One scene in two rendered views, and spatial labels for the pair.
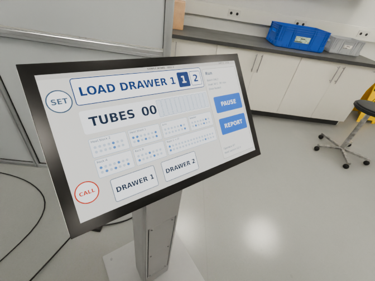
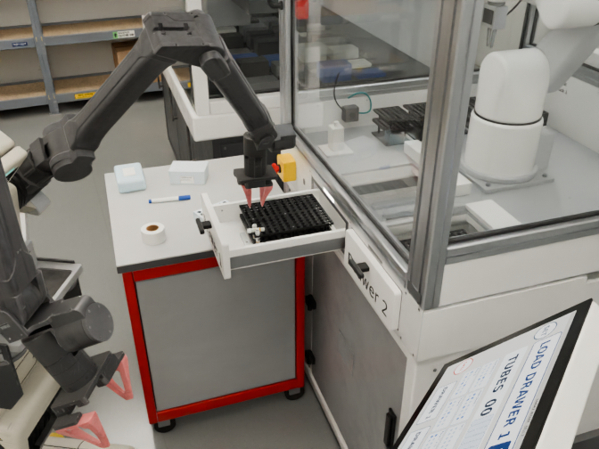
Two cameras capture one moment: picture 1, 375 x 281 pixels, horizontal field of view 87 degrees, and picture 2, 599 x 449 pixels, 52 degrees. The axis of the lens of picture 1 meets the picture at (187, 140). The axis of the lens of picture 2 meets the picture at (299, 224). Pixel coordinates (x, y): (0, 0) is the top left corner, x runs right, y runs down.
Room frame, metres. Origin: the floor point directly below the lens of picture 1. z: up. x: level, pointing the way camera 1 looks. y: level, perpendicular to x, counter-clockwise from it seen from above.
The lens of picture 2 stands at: (0.86, -0.33, 1.76)
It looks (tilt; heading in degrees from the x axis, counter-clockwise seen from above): 31 degrees down; 162
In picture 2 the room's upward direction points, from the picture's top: straight up
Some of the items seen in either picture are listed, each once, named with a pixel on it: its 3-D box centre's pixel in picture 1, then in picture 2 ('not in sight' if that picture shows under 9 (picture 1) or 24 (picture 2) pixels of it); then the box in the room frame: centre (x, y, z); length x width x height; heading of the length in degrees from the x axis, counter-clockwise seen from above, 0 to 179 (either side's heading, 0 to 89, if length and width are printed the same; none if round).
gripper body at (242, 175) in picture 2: not in sight; (255, 166); (-0.51, -0.01, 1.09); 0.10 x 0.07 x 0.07; 90
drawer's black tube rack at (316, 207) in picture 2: not in sight; (285, 223); (-0.57, 0.08, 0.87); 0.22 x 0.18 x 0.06; 91
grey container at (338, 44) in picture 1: (340, 44); not in sight; (2.99, -1.76, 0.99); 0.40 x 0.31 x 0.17; 94
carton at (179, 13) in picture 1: (167, 13); not in sight; (2.81, 0.49, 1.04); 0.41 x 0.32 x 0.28; 94
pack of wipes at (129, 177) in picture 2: not in sight; (129, 177); (-1.18, -0.31, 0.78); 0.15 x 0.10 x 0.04; 2
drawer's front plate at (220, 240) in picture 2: not in sight; (215, 233); (-0.57, -0.12, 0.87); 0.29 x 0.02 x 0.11; 1
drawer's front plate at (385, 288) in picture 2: not in sight; (370, 276); (-0.25, 0.21, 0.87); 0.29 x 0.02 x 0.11; 1
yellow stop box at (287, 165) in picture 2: not in sight; (285, 167); (-0.90, 0.18, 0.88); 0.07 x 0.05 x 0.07; 1
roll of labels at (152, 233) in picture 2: not in sight; (152, 233); (-0.77, -0.27, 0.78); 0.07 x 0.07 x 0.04
